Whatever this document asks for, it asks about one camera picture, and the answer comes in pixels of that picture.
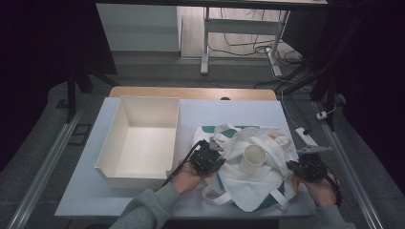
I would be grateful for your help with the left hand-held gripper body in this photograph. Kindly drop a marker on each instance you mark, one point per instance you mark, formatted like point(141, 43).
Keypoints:
point(205, 159)

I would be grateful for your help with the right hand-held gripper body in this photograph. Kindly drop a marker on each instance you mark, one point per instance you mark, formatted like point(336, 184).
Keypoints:
point(310, 167)

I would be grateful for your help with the white paper cup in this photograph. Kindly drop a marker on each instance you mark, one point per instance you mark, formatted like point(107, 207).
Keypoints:
point(251, 165)

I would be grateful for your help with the white tote bag coloured blobs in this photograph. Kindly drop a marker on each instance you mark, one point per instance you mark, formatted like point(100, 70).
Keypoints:
point(251, 191)

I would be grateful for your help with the white storage box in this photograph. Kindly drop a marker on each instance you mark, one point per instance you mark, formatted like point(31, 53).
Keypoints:
point(149, 149)

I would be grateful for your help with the person's left hand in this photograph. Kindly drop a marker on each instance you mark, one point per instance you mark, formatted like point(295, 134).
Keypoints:
point(187, 178)

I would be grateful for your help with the person's right hand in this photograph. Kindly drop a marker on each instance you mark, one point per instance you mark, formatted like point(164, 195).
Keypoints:
point(321, 194)

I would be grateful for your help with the white power strip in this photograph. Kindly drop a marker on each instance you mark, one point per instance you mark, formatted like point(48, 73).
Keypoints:
point(304, 136)

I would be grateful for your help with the white plug adapter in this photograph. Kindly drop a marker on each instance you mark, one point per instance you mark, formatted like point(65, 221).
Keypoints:
point(321, 115)

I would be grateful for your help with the wooden table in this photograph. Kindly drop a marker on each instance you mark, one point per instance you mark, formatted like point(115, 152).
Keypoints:
point(191, 93)

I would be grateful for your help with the black stand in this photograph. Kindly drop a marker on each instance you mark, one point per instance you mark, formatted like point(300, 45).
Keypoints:
point(71, 95)
point(331, 95)

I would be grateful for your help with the black floor plate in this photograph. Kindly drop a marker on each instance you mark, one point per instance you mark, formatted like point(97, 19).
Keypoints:
point(79, 133)

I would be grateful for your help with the white table cover sheet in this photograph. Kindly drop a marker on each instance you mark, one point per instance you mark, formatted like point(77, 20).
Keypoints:
point(82, 197)

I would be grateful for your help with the white-framed desk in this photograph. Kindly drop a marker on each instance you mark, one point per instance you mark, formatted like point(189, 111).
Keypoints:
point(238, 26)

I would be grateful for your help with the white cabinet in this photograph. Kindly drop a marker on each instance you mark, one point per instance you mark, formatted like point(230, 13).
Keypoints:
point(137, 28)

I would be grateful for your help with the aluminium rail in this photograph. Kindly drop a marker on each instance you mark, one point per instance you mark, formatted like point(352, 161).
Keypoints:
point(41, 178)
point(350, 178)

